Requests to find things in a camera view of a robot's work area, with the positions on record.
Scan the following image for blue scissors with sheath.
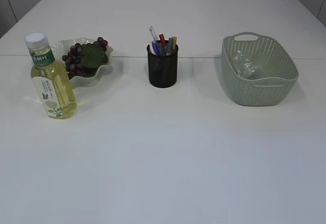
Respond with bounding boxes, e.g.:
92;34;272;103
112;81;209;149
153;41;164;56

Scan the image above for pink scissors with sheath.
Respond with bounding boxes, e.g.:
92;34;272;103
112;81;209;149
150;42;160;55

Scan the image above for red marker pen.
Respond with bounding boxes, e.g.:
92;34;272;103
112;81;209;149
159;34;166;48

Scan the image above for silver glitter pen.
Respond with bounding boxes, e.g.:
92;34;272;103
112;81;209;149
166;37;173;55

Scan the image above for gold marker pen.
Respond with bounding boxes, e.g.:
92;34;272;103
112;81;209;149
172;37;177;52

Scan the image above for clear plastic ruler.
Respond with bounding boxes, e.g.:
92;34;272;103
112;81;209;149
149;25;160;42

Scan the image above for clear plastic sheet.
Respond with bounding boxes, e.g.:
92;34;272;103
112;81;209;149
230;50;257;79

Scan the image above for dark red grape bunch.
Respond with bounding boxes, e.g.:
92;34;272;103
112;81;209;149
62;37;109;79

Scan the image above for green tea bottle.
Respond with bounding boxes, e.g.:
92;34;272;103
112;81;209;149
24;33;77;119

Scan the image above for black mesh pen holder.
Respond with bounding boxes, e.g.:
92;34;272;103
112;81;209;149
147;44;179;88

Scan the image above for light green wavy plate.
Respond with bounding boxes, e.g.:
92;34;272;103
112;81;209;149
51;37;113;87

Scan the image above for light green woven basket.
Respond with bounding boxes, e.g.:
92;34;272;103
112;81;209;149
221;32;298;106

